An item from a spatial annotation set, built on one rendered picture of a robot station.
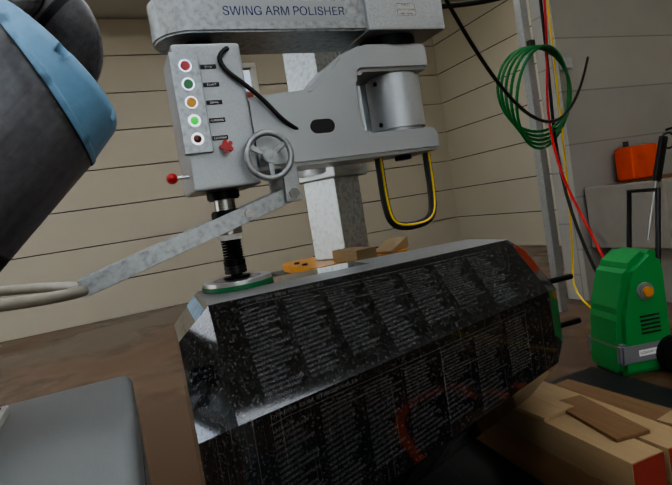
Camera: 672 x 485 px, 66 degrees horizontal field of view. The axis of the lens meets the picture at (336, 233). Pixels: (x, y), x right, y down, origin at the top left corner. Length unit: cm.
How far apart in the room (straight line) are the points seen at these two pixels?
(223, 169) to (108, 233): 606
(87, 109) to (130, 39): 752
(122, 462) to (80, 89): 31
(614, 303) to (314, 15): 194
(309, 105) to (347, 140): 16
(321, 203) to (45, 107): 197
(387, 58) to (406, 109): 18
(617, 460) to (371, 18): 148
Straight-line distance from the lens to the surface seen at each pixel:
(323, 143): 164
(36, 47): 49
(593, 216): 432
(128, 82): 783
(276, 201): 161
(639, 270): 282
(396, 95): 181
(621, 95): 481
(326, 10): 176
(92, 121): 50
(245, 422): 121
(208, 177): 152
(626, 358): 284
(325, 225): 238
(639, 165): 453
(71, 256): 756
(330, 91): 169
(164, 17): 165
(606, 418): 185
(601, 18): 482
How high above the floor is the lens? 102
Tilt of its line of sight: 3 degrees down
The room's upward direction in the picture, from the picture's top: 9 degrees counter-clockwise
